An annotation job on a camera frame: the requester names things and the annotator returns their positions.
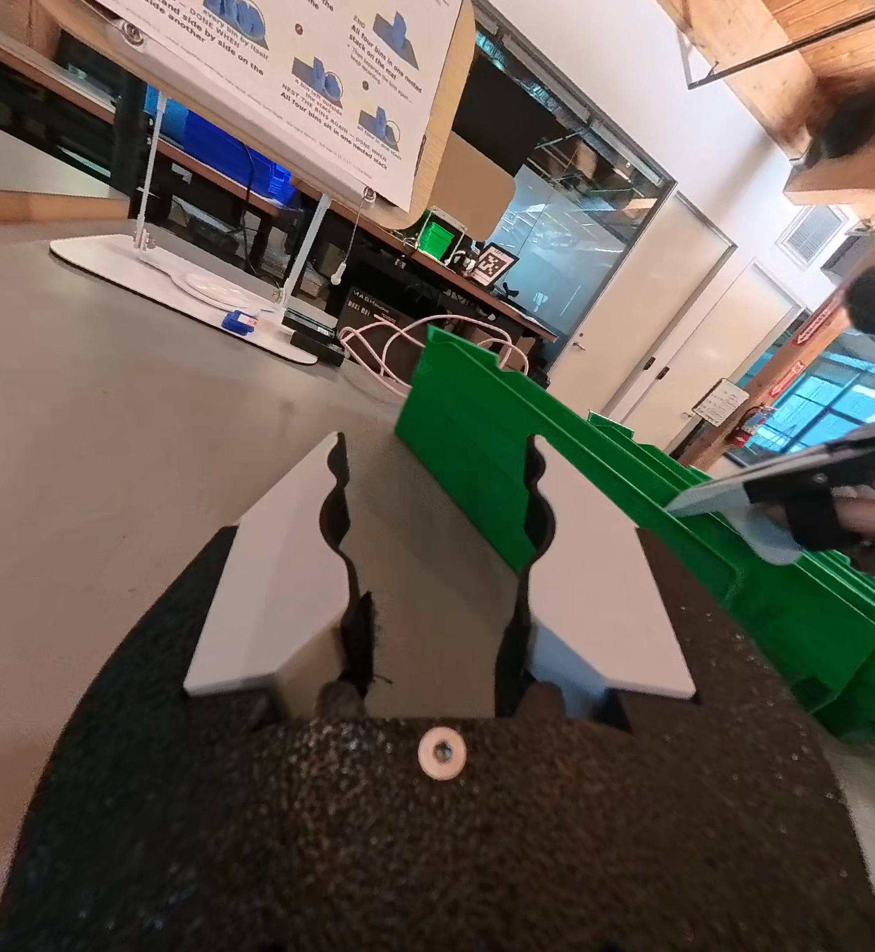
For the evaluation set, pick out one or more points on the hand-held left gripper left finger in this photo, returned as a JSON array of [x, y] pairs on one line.
[[266, 595]]

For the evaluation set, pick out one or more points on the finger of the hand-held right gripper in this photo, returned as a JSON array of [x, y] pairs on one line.
[[709, 498], [772, 541]]

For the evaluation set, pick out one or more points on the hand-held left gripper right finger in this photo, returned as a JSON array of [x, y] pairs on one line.
[[601, 595]]

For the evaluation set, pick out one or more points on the stack of blue bins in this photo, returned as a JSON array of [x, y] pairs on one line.
[[214, 149]]

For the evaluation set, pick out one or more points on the red fire extinguisher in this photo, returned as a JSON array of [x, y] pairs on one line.
[[748, 428]]

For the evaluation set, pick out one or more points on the large window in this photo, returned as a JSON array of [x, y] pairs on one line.
[[854, 387]]

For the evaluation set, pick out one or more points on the small whiteboard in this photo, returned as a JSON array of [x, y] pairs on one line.
[[720, 401]]

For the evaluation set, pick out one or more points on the short red sign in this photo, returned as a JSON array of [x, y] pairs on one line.
[[787, 379]]

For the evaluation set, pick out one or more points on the white door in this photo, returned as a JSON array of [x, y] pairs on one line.
[[646, 297], [728, 349]]

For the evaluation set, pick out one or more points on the long red sign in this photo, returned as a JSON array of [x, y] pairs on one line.
[[818, 323]]

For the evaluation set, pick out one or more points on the small blue box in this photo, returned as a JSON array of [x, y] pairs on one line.
[[238, 323]]

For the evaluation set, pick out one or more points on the black cardboard box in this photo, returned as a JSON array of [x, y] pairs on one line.
[[385, 316]]

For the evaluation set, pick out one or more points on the long wooden-edged desk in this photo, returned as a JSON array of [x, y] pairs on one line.
[[482, 296]]

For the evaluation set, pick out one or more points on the framed fiducial tag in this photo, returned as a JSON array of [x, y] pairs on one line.
[[497, 265]]

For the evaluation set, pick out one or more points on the tan board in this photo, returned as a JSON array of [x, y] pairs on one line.
[[475, 175]]

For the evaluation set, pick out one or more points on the black panel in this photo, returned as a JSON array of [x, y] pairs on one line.
[[504, 111]]

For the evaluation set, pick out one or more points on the grey wood-edged table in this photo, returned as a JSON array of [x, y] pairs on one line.
[[21, 160]]

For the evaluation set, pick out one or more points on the instruction poster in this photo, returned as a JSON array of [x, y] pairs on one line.
[[296, 74]]

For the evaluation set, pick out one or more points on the wooden post with red signs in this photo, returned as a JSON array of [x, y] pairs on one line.
[[813, 352]]

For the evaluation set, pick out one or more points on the white wall vent grille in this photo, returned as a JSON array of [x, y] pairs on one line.
[[812, 234]]

